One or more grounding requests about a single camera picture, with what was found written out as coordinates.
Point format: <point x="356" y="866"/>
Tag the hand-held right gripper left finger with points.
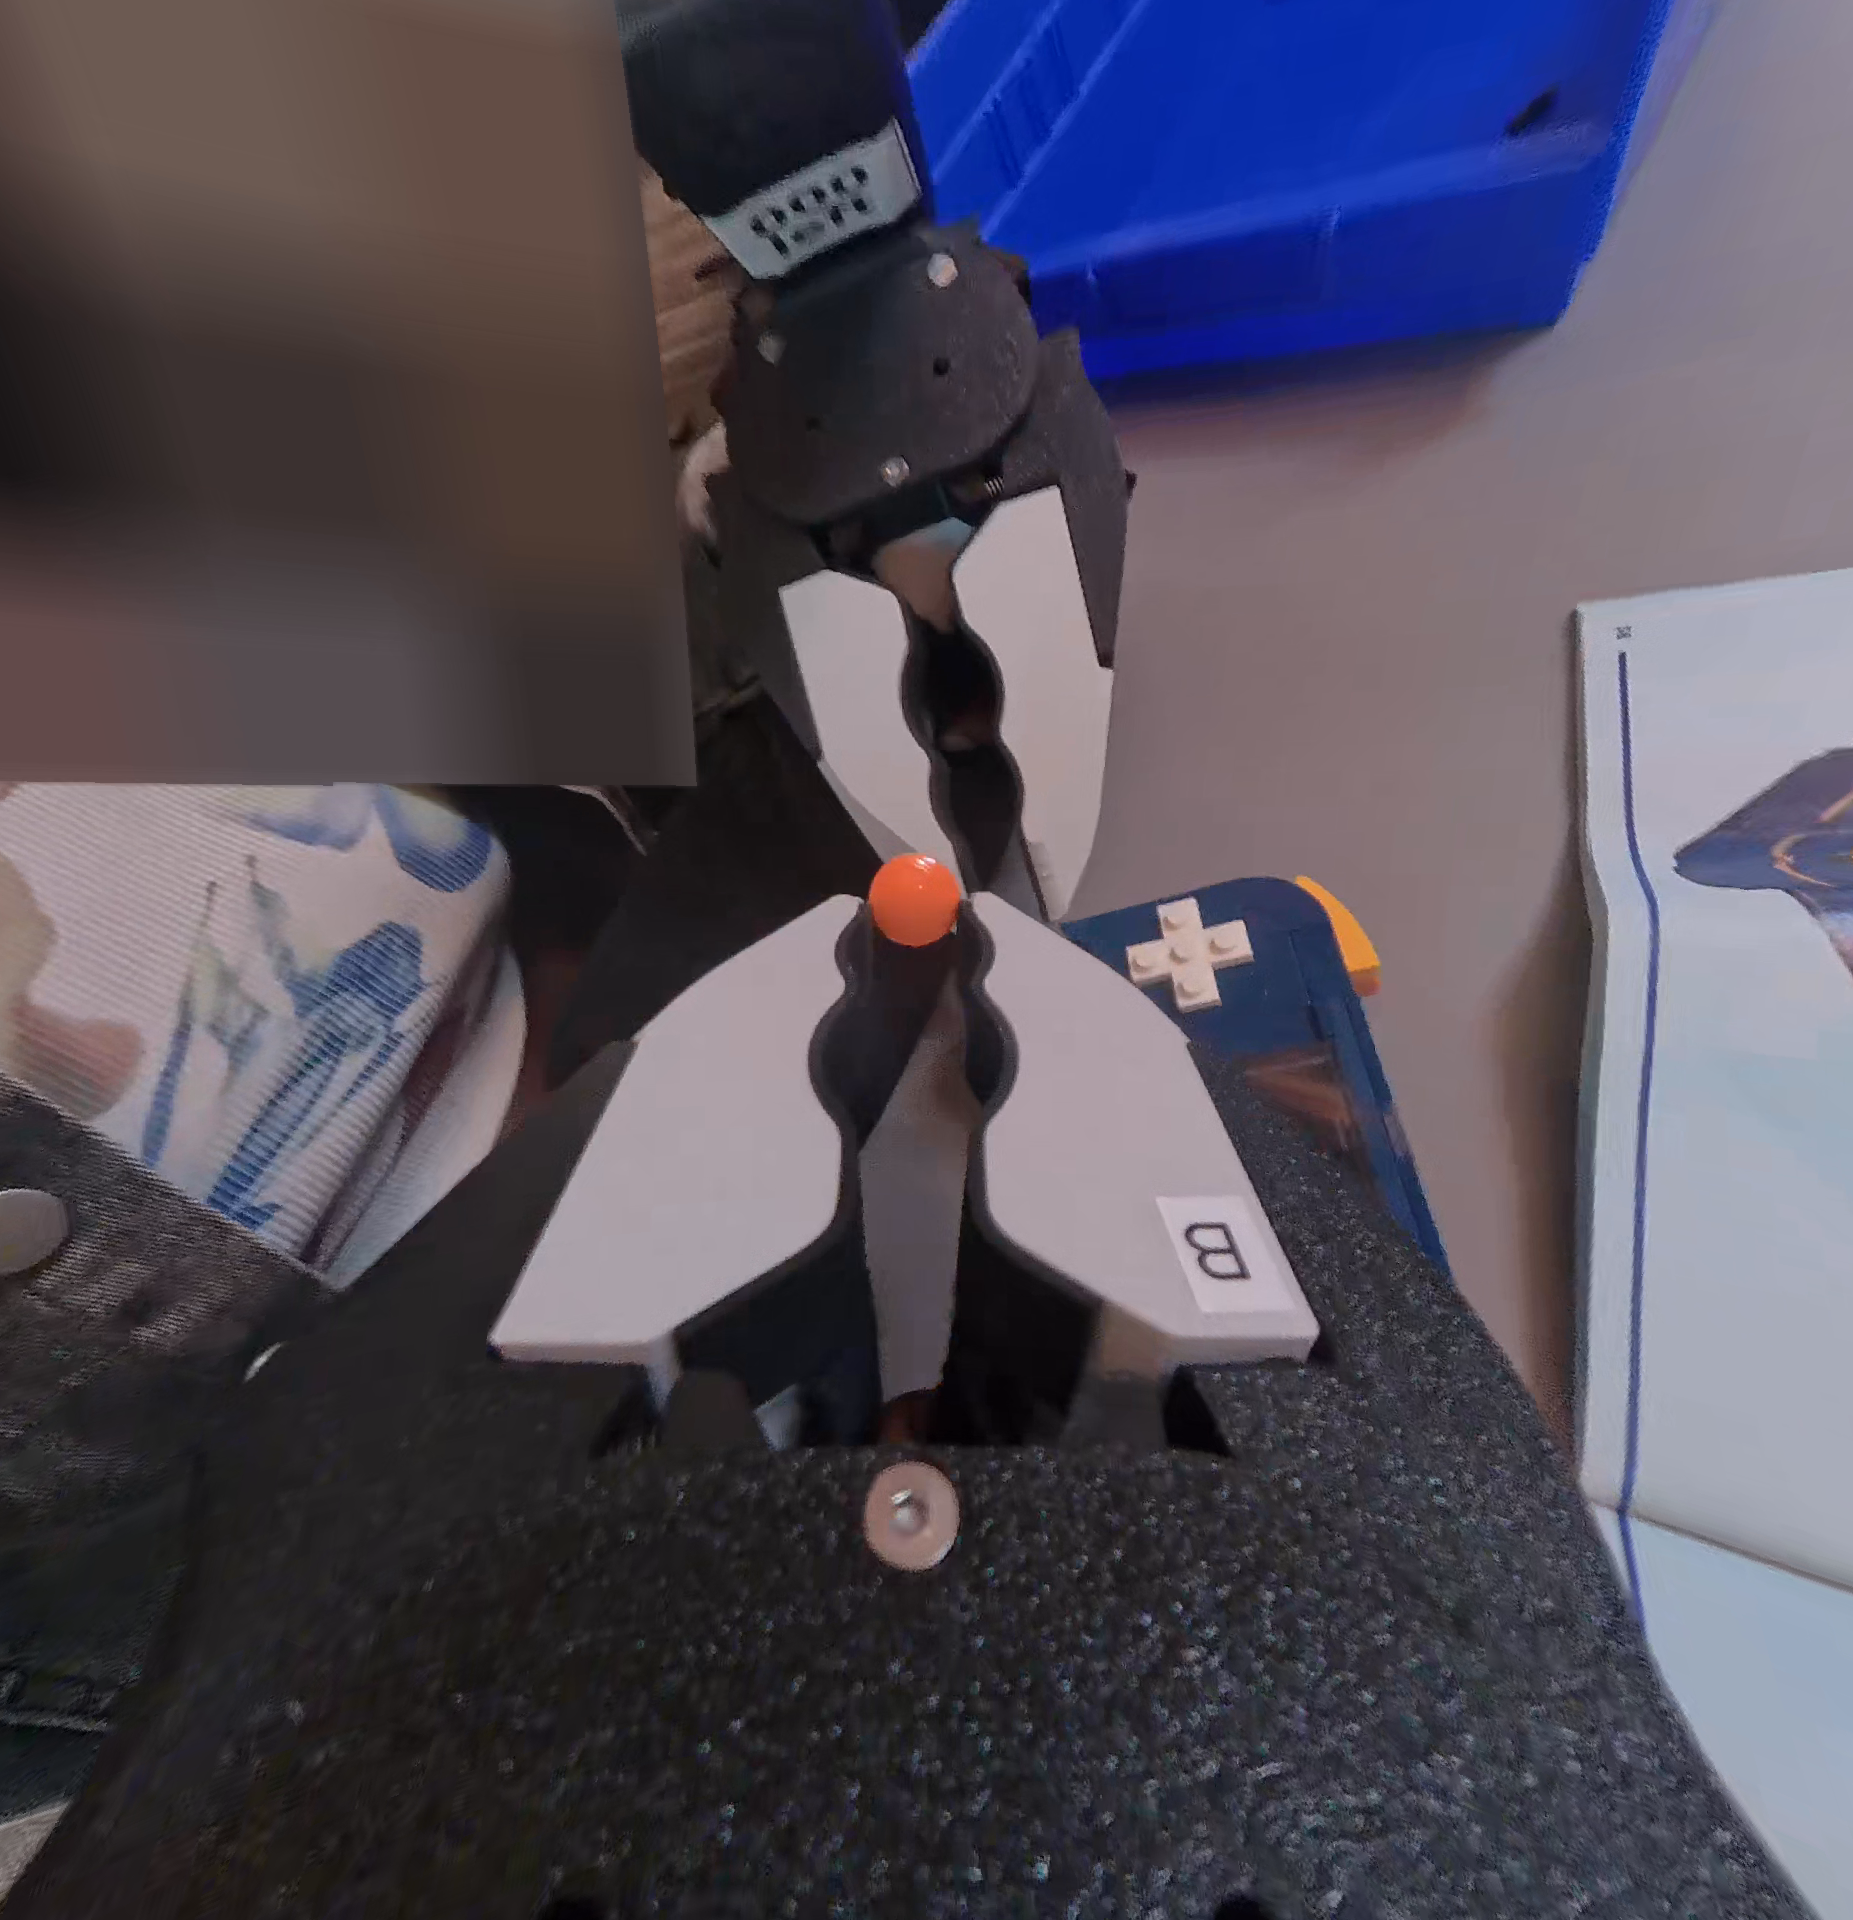
<point x="687" y="1171"/>

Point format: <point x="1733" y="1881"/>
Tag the dark denim jeans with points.
<point x="87" y="1351"/>

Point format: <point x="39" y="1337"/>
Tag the orange round toy pin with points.
<point x="914" y="896"/>

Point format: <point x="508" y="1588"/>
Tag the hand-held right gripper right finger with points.
<point x="1108" y="1171"/>

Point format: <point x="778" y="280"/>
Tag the white printed shirt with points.
<point x="341" y="1020"/>

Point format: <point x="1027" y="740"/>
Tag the blue plastic bin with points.
<point x="1288" y="181"/>

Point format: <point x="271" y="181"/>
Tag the blue toy brick model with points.
<point x="1316" y="1020"/>

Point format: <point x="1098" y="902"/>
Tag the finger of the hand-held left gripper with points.
<point x="851" y="691"/>
<point x="1053" y="674"/>

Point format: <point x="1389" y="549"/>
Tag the toy instruction booklet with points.
<point x="1736" y="1125"/>

